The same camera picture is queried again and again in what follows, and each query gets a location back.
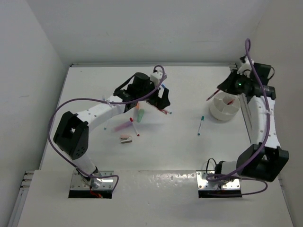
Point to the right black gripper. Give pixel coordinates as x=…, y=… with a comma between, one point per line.
x=227, y=85

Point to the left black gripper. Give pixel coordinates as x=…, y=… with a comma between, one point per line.
x=163, y=101

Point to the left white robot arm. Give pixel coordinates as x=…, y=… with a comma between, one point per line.
x=72, y=133

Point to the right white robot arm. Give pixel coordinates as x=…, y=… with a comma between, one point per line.
x=264, y=158

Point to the red ballpoint pen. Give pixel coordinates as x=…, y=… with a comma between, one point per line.
x=164, y=111

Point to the white round divided organizer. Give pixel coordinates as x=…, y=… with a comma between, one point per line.
x=219, y=108

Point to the green highlighter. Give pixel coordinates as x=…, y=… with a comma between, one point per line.
x=140, y=115

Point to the orange highlighter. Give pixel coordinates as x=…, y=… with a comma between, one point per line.
x=136, y=111

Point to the red capped white marker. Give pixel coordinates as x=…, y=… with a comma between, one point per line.
x=134, y=127

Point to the purple highlighter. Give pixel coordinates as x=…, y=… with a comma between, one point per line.
x=122, y=126

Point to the teal capped white marker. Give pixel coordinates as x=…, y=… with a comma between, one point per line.
x=200, y=126

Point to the pink mini stapler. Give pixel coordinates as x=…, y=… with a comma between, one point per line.
x=126, y=139

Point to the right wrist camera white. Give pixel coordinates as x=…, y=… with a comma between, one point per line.
x=244, y=65

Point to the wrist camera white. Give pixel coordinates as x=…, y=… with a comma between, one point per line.
x=157, y=77
x=244, y=65

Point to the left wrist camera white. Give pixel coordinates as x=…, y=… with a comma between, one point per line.
x=157, y=77

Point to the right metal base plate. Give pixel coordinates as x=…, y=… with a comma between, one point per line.
x=204, y=185

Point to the metal base plate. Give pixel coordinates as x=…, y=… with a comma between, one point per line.
x=204, y=185
x=78, y=183

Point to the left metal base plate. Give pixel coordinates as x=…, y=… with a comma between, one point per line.
x=78, y=183

